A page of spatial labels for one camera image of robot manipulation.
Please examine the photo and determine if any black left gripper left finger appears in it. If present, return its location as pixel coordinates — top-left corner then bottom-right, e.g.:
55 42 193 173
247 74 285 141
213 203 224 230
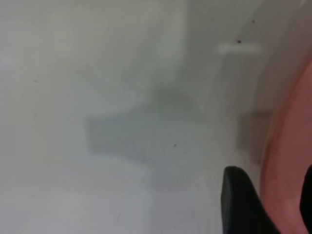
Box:
220 166 281 234

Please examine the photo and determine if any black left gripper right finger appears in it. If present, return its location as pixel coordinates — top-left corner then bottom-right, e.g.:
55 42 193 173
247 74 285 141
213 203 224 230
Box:
299 165 312 234

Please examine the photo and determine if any pink plastic plate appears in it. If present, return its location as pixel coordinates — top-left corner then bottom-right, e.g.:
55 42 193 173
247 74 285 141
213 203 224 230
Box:
260 52 312 234

